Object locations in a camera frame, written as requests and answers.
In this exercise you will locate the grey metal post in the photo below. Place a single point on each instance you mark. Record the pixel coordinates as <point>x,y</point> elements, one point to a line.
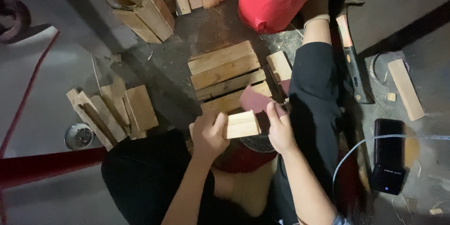
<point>95,14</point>

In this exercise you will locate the dark round wheel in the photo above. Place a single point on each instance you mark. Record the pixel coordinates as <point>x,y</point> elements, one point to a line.
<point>12,15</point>

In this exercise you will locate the slatted wooden panel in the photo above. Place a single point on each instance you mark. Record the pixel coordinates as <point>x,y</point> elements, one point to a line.
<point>225,72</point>

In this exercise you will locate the red metal bar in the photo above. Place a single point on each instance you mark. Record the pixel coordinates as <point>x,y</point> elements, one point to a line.
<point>49,167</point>

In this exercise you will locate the red round stool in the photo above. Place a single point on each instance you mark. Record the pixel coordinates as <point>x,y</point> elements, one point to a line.
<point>246,154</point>

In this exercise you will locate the long wooden plank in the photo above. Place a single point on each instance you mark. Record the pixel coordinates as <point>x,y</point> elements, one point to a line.
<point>406,89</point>

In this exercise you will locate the person's bare left foot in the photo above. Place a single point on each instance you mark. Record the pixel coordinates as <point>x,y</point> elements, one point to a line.
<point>251,189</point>

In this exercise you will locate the person's right hand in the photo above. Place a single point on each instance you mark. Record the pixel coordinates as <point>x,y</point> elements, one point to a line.
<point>281,133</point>

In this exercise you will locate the person's black trousers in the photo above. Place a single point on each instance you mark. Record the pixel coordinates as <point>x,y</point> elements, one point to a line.
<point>313,98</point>

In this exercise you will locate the black power bank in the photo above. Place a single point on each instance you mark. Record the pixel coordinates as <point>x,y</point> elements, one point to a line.
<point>387,179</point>

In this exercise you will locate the small wood chip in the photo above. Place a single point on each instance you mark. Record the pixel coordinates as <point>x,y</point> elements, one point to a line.
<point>436,211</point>

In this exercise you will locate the short wooden block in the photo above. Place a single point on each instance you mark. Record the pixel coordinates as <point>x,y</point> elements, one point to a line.
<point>278,66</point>

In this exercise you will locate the person's right foot with sock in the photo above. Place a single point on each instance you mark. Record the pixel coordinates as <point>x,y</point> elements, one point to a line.
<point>316,10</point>

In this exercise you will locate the person's left hand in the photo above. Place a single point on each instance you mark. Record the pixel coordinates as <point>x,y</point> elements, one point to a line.
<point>207,137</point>

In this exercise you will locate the hammer with black grip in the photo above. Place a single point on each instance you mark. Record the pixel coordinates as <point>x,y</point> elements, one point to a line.
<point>352,63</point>

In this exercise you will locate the maroon sandpaper sheet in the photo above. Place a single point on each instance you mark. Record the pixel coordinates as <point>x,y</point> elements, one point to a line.
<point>255,101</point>

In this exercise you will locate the light wooden block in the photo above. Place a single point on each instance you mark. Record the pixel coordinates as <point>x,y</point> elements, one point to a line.
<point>242,124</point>

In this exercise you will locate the tall wooden box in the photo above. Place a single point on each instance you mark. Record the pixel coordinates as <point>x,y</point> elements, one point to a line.
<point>151,19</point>

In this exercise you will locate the pile of wooden offcuts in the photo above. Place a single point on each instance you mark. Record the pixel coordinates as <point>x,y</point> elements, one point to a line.
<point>116,112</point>

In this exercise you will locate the metal bowl of nails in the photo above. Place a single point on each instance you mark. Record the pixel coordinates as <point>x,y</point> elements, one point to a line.
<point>78,136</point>

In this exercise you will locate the red bucket with wood stump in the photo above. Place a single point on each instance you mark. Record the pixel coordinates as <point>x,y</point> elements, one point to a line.
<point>270,3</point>

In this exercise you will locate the black phone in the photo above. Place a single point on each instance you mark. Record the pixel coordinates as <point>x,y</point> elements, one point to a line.
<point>388,144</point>

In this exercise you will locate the tiny wooden cube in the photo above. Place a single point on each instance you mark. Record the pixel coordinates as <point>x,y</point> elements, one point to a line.
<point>391,97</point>

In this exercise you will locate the small maroon sandpaper piece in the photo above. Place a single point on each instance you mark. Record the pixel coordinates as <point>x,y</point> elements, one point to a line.
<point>284,87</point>

